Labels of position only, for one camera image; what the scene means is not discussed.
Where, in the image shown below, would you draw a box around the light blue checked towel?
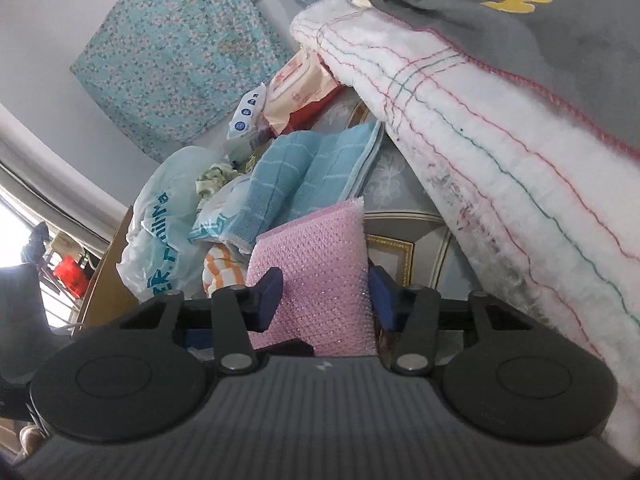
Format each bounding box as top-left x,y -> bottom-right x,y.
227,120 -> 386,254

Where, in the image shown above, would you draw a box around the white plastic bag blue print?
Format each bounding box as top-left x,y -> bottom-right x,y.
116,146 -> 226,306

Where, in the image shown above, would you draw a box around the green patterned cloth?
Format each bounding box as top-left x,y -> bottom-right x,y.
195,162 -> 241,206

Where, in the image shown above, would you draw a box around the white quilt coloured stitching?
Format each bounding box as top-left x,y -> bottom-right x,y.
290,0 -> 640,456

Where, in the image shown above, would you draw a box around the red hanging bag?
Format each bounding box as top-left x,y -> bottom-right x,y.
52,255 -> 91,299

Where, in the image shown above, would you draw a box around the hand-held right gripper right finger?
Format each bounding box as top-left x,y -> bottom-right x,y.
368,265 -> 531,375

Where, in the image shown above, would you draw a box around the metal balcony railing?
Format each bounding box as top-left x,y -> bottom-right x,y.
39,260 -> 87,332

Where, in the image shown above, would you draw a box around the grey blanket yellow patch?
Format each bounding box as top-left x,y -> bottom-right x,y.
360,0 -> 640,161

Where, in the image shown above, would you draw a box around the dark blue hanging clothes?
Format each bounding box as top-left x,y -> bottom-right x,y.
20,222 -> 51,264

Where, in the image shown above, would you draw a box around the brown cardboard box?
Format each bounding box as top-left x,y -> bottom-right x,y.
77,205 -> 146,332

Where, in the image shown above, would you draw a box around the pink wet wipes pack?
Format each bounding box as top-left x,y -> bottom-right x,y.
262,49 -> 344,139

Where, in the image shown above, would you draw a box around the pink sponge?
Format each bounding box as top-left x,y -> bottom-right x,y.
246,197 -> 379,357

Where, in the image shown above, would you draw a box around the orange striped towel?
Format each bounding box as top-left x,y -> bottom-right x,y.
202,242 -> 251,296

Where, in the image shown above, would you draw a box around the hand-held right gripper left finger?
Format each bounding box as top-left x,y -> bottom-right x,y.
120,266 -> 286,374

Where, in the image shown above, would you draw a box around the white blue wet wipes pack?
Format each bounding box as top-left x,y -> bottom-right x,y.
223,82 -> 269,154

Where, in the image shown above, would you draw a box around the teal floral wall cloth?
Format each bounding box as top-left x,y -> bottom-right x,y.
70,0 -> 294,164

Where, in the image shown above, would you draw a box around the dark printed cloth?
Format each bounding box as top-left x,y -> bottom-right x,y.
0,262 -> 66,391

